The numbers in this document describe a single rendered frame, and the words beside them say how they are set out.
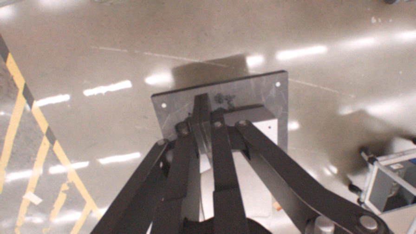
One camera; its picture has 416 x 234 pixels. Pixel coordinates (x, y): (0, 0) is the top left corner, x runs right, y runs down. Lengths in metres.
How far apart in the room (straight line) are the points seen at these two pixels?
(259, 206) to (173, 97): 0.44
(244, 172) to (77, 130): 0.98
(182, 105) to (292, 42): 0.65
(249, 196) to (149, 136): 0.76
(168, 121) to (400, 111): 1.45
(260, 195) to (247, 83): 0.38
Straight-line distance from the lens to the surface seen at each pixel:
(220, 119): 0.16
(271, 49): 1.01
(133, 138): 1.13
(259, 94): 0.70
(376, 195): 1.64
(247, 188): 0.47
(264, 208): 0.48
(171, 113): 0.69
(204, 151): 0.16
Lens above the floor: 0.93
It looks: 66 degrees down
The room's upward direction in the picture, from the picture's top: 170 degrees clockwise
